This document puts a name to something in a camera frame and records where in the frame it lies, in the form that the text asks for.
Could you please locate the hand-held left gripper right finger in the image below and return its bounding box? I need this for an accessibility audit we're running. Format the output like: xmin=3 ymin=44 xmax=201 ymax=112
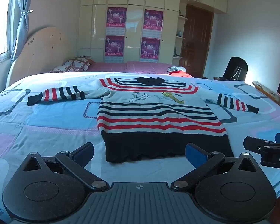
xmin=171 ymin=143 xmax=260 ymax=190

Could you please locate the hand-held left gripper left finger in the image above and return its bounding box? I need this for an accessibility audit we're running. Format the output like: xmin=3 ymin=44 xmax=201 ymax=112
xmin=21 ymin=142 xmax=110 ymax=192

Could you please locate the striped knit sweater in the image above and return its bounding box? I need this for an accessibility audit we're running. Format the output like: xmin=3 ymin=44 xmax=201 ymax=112
xmin=27 ymin=77 xmax=259 ymax=163

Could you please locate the blue patterned blanket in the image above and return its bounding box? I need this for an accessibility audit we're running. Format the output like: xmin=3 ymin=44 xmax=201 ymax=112
xmin=0 ymin=71 xmax=280 ymax=220

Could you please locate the wooden stand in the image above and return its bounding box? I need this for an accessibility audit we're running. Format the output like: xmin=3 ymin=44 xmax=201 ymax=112
xmin=252 ymin=80 xmax=280 ymax=111

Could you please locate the black chair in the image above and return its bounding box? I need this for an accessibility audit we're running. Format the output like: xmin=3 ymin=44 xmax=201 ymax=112
xmin=213 ymin=57 xmax=248 ymax=81

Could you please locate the orange cloth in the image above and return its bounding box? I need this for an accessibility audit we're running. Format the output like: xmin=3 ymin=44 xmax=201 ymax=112
xmin=169 ymin=71 xmax=193 ymax=79

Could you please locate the white striped cloth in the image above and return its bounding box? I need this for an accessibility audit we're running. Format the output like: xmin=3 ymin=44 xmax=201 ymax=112
xmin=166 ymin=66 xmax=186 ymax=73

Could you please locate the patterned pillow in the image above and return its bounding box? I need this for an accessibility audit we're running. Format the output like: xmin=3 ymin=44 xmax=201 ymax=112
xmin=62 ymin=56 xmax=95 ymax=71
xmin=49 ymin=65 xmax=79 ymax=73

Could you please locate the pink bed sheet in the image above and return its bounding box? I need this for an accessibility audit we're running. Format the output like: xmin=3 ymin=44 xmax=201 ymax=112
xmin=84 ymin=61 xmax=178 ymax=74

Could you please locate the wooden headboard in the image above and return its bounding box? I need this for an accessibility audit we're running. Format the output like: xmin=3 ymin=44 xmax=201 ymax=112
xmin=6 ymin=27 xmax=71 ymax=89

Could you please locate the brown wooden door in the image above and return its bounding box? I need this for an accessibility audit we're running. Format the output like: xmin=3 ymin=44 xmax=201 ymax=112
xmin=181 ymin=4 xmax=214 ymax=78

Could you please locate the corner shelf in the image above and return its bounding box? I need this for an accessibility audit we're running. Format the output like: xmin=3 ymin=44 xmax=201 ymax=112
xmin=172 ymin=2 xmax=186 ymax=63

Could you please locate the blue curtain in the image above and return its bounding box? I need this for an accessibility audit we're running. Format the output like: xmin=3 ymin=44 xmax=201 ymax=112
xmin=9 ymin=0 xmax=35 ymax=59

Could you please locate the cream wardrobe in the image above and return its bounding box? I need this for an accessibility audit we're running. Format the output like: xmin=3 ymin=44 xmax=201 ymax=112
xmin=77 ymin=0 xmax=228 ymax=64

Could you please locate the purple wall poster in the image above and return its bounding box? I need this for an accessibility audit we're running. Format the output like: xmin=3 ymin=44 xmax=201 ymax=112
xmin=140 ymin=37 xmax=161 ymax=63
xmin=105 ymin=35 xmax=125 ymax=63
xmin=143 ymin=9 xmax=164 ymax=39
xmin=107 ymin=7 xmax=127 ymax=36

